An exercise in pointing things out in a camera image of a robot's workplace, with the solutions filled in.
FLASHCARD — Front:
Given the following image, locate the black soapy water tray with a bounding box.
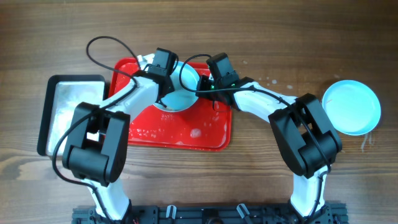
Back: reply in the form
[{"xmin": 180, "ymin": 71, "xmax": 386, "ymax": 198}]
[{"xmin": 37, "ymin": 75, "xmax": 106, "ymax": 157}]

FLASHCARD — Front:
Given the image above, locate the light blue plate bottom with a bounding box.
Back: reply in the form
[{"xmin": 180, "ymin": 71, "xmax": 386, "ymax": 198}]
[{"xmin": 154, "ymin": 61, "xmax": 200, "ymax": 112}]

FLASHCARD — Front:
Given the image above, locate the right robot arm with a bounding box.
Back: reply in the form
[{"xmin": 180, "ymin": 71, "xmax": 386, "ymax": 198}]
[{"xmin": 196, "ymin": 53, "xmax": 342, "ymax": 223}]

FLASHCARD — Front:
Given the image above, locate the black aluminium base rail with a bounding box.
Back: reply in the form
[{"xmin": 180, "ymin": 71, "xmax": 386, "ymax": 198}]
[{"xmin": 71, "ymin": 203, "xmax": 349, "ymax": 224}]

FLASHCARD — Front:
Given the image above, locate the light blue plate top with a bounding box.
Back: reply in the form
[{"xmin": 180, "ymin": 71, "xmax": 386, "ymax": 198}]
[{"xmin": 322, "ymin": 80, "xmax": 381, "ymax": 136}]

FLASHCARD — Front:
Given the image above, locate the light blue plate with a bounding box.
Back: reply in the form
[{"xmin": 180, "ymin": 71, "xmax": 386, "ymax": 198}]
[
  {"xmin": 322, "ymin": 80, "xmax": 381, "ymax": 136},
  {"xmin": 154, "ymin": 61, "xmax": 200, "ymax": 112}
]

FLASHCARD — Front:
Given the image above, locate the red plastic tray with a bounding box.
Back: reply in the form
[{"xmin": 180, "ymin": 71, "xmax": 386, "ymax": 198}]
[{"xmin": 109, "ymin": 57, "xmax": 232, "ymax": 151}]

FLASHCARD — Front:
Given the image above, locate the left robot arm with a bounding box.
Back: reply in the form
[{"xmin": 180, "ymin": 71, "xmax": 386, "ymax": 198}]
[{"xmin": 60, "ymin": 48, "xmax": 178, "ymax": 223}]

